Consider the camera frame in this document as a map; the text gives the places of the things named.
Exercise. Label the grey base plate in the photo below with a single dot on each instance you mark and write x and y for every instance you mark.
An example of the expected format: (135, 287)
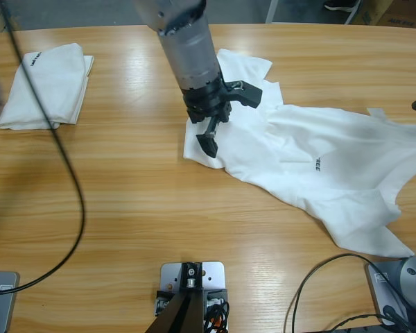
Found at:
(1, 305)
(381, 288)

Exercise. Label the white block with dark post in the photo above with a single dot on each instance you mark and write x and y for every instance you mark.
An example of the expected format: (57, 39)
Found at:
(213, 274)

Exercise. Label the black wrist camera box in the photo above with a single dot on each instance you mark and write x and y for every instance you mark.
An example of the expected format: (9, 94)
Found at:
(249, 95)

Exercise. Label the white t-shirt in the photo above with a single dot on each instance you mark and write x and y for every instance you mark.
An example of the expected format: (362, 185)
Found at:
(315, 145)
(55, 90)

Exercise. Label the brown cardboard box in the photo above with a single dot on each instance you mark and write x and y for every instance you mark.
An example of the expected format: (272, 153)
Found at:
(395, 14)

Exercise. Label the black shoe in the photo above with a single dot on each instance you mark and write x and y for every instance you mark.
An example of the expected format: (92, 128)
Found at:
(341, 5)

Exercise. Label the folded white T-shirt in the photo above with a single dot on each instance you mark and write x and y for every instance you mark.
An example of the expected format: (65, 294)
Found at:
(55, 90)

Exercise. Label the white metal table leg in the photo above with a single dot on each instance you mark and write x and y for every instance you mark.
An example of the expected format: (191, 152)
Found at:
(355, 12)
(272, 12)

